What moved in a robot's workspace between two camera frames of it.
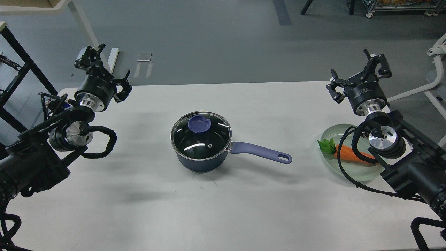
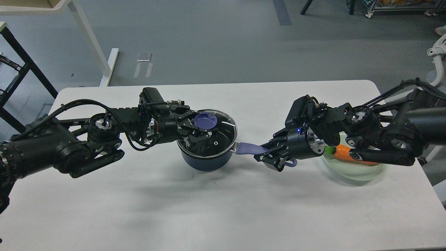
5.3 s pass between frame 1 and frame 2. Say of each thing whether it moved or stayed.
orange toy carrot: stayed
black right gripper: moved
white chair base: stayed
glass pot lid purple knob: moved
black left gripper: moved
